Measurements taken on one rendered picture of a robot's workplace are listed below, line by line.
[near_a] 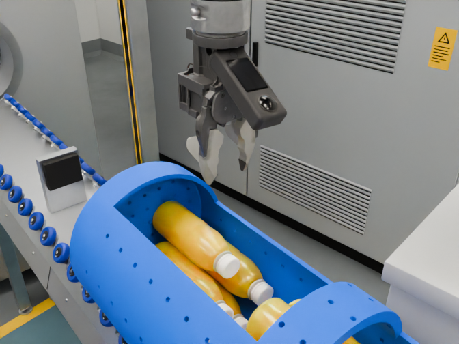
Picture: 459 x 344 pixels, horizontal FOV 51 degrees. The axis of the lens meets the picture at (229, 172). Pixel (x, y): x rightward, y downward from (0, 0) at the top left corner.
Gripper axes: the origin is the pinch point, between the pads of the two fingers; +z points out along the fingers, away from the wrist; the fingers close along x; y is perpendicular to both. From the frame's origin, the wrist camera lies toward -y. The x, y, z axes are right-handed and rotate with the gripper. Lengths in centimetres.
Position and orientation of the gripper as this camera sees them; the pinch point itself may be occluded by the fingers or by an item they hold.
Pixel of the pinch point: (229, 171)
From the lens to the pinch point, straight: 69.8
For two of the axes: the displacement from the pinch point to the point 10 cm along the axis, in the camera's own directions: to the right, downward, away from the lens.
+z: -0.1, 8.6, 5.1
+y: -6.3, -4.0, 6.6
